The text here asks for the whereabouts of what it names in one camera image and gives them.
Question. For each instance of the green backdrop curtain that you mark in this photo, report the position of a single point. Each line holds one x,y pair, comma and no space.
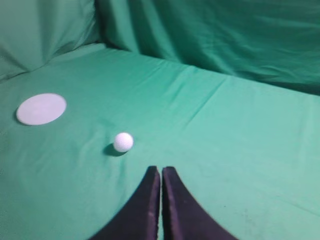
270,41

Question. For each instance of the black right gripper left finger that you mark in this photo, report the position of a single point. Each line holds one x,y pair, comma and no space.
138,219

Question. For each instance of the white golf ball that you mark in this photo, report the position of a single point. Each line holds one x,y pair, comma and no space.
123,142

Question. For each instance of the green table cloth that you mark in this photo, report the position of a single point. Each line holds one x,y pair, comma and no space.
248,152

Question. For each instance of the white round plate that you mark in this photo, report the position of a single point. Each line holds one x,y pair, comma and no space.
41,109

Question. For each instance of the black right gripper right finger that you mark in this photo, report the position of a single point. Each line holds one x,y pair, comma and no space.
183,218

